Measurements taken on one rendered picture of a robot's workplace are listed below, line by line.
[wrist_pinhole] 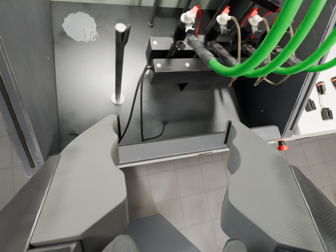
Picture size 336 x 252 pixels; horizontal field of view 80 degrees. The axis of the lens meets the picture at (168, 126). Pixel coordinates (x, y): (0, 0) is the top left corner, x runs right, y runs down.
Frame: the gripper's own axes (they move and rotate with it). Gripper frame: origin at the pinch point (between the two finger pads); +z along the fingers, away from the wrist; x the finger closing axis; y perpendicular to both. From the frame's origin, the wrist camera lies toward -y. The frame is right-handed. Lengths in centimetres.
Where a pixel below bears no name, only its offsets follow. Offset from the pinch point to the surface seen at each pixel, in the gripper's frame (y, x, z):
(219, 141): 24.4, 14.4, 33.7
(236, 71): 0.6, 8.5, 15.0
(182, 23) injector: -3.4, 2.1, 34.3
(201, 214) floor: 120, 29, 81
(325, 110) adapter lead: 18, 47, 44
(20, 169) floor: 83, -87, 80
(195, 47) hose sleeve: 0.0, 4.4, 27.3
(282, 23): -5.3, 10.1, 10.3
